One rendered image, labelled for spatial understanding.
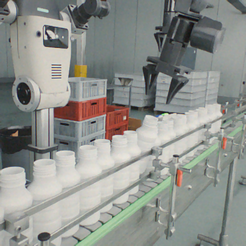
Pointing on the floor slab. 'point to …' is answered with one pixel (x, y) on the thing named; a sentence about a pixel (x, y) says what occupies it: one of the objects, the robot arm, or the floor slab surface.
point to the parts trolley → (119, 88)
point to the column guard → (80, 71)
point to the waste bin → (16, 147)
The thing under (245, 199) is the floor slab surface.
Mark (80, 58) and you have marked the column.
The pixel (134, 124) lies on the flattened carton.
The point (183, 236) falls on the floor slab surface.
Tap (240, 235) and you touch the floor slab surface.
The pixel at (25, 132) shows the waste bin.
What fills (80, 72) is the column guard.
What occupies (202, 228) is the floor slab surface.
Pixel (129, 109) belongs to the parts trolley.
